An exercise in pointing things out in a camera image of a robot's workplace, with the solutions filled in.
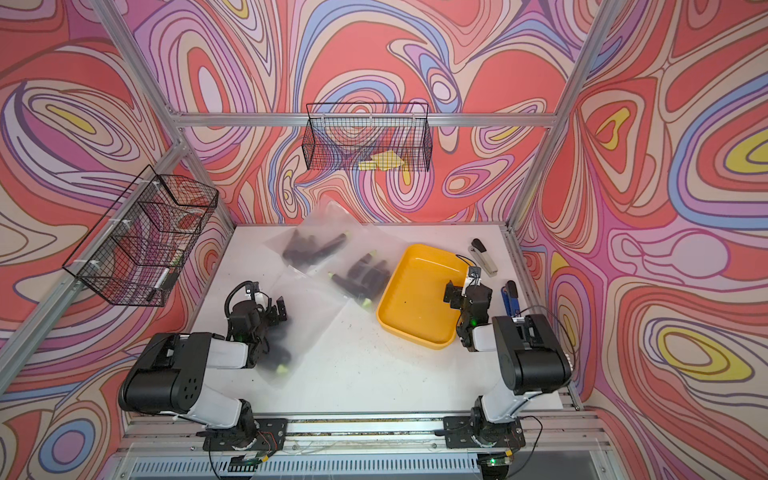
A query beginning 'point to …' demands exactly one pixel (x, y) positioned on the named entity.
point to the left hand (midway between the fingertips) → (270, 300)
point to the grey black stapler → (482, 255)
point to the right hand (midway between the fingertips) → (466, 289)
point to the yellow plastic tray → (412, 304)
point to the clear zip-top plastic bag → (326, 230)
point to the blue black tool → (511, 298)
